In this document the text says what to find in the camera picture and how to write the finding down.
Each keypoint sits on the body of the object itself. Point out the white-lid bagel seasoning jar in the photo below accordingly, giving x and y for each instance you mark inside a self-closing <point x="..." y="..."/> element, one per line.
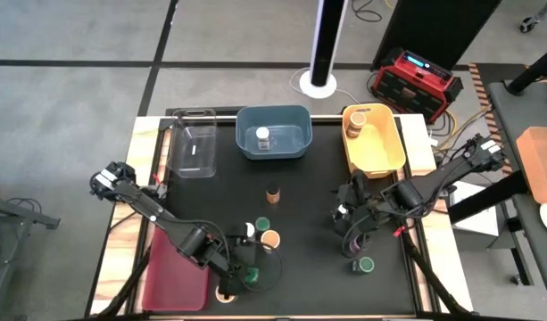
<point x="342" y="208"/>
<point x="262" y="138"/>
<point x="250" y="229"/>

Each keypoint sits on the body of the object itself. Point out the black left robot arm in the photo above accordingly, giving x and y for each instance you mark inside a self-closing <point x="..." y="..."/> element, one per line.
<point x="166" y="218"/>

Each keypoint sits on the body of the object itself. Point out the tan-lid spice jar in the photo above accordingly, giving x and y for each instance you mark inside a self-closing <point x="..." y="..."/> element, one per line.
<point x="224" y="300"/>
<point x="270" y="241"/>
<point x="356" y="124"/>

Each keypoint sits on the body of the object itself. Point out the black post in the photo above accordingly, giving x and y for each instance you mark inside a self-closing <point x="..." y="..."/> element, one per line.
<point x="532" y="71"/>

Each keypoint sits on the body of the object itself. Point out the orange translucent bin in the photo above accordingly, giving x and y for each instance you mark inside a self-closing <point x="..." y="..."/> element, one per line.
<point x="541" y="165"/>

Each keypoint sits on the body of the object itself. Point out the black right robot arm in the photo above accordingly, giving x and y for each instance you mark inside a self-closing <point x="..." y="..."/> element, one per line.
<point x="433" y="178"/>

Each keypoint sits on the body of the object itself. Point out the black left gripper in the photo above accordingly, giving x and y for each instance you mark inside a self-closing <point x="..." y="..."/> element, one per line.
<point x="235" y="256"/>

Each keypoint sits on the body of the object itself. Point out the orange black-lid spice bottle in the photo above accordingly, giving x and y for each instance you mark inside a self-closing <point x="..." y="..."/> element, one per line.
<point x="273" y="194"/>

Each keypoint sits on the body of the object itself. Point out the grey equipment stand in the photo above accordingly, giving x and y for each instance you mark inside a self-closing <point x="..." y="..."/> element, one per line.
<point x="32" y="217"/>

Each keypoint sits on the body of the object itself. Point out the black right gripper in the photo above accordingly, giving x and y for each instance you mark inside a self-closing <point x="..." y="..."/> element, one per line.
<point x="375" y="206"/>

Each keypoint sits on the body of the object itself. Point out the white box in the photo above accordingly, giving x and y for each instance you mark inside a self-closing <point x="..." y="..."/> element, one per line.
<point x="474" y="223"/>

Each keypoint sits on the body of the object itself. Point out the red plastic bin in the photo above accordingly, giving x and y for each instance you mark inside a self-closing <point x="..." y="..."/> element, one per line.
<point x="175" y="285"/>

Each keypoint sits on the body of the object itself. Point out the red portable power station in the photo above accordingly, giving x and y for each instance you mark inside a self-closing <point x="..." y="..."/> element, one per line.
<point x="411" y="89"/>

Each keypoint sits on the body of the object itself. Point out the clear plastic bin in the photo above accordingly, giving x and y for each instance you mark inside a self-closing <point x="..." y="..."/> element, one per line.
<point x="193" y="165"/>

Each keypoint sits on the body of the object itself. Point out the blue plastic bin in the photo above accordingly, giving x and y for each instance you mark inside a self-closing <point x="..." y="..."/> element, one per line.
<point x="273" y="116"/>

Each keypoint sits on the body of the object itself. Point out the black partition panel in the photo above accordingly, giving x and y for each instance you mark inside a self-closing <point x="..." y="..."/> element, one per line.
<point x="433" y="31"/>

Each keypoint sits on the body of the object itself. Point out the chair leg with caster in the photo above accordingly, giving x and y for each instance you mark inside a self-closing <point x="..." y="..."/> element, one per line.
<point x="527" y="24"/>

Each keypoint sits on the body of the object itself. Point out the yellow plastic bin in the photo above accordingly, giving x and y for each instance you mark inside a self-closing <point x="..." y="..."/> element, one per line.
<point x="375" y="151"/>

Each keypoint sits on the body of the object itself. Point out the grey side table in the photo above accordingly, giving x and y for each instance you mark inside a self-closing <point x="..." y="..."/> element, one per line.
<point x="505" y="116"/>

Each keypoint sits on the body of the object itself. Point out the silver rail bar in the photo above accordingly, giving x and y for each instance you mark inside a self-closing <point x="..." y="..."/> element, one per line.
<point x="326" y="117"/>

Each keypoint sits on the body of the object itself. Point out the black aluminium table frame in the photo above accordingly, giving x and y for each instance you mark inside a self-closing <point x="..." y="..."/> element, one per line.
<point x="226" y="111"/>

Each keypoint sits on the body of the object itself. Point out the green-lid spice jar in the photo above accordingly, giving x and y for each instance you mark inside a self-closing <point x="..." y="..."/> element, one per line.
<point x="364" y="265"/>
<point x="251" y="274"/>
<point x="262" y="223"/>

